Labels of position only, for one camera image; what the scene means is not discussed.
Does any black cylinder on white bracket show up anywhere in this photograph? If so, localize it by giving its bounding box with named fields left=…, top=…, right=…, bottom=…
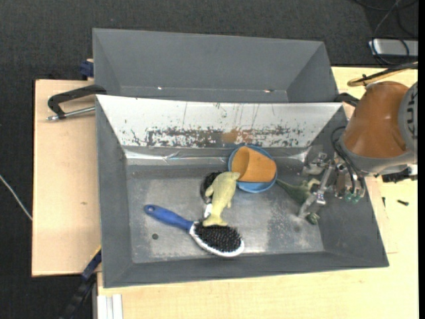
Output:
left=381, top=163, right=419, bottom=183

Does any grey metal bin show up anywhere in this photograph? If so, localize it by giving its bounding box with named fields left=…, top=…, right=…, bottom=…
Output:
left=92, top=27, right=390, bottom=288

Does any blue handled hairbrush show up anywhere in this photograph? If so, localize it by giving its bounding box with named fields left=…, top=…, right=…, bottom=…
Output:
left=143, top=204, right=246, bottom=258

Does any black round brush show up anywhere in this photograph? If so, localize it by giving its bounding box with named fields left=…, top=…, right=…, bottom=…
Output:
left=200, top=171, right=223, bottom=219

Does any green toy dinosaur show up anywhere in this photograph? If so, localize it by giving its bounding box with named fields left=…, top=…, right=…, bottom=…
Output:
left=275, top=177, right=321, bottom=225

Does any orange cup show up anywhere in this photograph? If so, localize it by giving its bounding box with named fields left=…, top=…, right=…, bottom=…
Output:
left=231, top=146, right=278, bottom=183

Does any pale wood flat board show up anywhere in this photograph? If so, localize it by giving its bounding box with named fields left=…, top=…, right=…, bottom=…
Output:
left=31, top=78, right=102, bottom=277

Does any yellow toy dolphin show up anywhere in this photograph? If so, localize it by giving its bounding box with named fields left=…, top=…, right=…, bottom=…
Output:
left=202, top=171, right=241, bottom=227

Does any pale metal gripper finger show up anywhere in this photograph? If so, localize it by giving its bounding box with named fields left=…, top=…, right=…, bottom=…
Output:
left=296, top=191, right=329, bottom=219
left=301, top=151, right=333, bottom=177

